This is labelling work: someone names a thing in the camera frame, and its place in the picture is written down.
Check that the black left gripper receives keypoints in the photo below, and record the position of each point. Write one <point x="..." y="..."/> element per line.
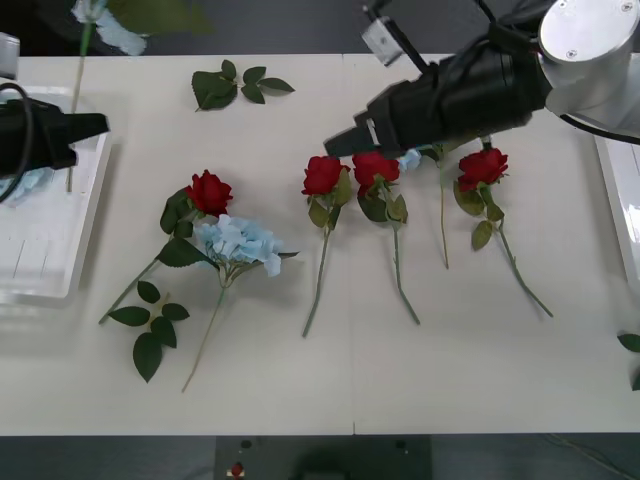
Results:
<point x="47" y="140"/>

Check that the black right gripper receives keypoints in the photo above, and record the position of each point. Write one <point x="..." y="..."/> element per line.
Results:
<point x="405" y="112"/>

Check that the pale blue flower green stem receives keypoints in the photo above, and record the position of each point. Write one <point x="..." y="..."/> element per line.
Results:
<point x="240" y="242"/>
<point x="30" y="182"/>
<point x="411" y="159"/>
<point x="120" y="35"/>

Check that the red rose with dark leaves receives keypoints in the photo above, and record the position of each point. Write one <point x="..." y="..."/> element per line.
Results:
<point x="210" y="192"/>

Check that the silver and black right arm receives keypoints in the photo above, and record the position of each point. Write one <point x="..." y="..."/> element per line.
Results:
<point x="575" y="60"/>

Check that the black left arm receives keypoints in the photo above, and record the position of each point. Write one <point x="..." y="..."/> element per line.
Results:
<point x="12" y="140"/>

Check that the red rose green stem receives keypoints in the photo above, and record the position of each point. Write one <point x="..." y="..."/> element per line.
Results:
<point x="482" y="167"/>
<point x="322" y="175"/>
<point x="375" y="170"/>

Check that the shallow white box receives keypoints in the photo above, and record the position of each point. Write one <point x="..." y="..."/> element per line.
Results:
<point x="625" y="225"/>
<point x="40" y="240"/>

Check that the loose green leaf twig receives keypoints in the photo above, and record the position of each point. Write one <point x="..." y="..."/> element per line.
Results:
<point x="631" y="342"/>
<point x="215" y="87"/>
<point x="147" y="355"/>

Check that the dark robot torso panel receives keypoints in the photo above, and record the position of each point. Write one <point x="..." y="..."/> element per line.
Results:
<point x="280" y="455"/>

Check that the pale grey right wrist camera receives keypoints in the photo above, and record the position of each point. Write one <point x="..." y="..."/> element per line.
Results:
<point x="382" y="41"/>

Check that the pale grey wrist camera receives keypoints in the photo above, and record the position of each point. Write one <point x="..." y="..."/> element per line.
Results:
<point x="7" y="55"/>
<point x="382" y="41"/>

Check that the pale grey left wrist camera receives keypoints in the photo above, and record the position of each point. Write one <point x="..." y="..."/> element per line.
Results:
<point x="7" y="55"/>

